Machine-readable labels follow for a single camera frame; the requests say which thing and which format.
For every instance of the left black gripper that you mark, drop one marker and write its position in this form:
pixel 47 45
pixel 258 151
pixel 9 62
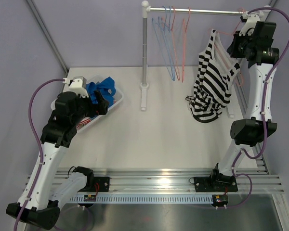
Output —
pixel 100 109

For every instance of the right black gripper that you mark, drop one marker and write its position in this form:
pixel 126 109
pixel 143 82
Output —
pixel 231 50

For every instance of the royal blue tank top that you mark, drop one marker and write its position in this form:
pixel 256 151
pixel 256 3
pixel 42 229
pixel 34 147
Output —
pixel 106 88

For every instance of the red striped tank top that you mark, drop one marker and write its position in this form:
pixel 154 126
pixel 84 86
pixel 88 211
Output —
pixel 86 123

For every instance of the black white striped tank top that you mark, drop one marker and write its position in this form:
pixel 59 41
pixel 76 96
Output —
pixel 215 75

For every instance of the pink hanger of green top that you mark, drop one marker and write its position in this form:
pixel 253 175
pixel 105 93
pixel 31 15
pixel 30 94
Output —
pixel 175 56

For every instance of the light blue hanger of teal top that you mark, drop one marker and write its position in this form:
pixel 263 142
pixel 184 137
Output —
pixel 160 39

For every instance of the teal tank top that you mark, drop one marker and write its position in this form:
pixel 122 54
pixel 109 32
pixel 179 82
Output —
pixel 93 118

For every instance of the pink hanger of red top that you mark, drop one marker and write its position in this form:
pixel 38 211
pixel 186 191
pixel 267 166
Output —
pixel 185 27

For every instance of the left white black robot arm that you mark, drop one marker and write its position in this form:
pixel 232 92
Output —
pixel 39 205

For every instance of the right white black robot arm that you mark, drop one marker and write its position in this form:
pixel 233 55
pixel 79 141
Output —
pixel 255 45

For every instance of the white plastic basket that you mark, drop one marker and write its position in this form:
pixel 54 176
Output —
pixel 64 105

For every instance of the clothes rack with metal rod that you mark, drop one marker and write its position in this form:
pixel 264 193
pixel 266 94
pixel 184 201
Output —
pixel 146 9

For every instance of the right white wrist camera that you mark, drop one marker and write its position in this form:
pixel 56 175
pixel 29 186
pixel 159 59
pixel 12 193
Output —
pixel 249 21

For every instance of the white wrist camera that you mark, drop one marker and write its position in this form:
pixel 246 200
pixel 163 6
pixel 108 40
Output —
pixel 249 21
pixel 76 85

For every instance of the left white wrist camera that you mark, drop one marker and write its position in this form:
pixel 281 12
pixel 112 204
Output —
pixel 76 85

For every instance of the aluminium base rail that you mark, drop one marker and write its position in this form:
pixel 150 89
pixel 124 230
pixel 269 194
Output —
pixel 179 180

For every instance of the white slotted cable duct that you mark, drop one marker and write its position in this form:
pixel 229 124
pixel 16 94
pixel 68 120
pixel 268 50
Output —
pixel 143 199

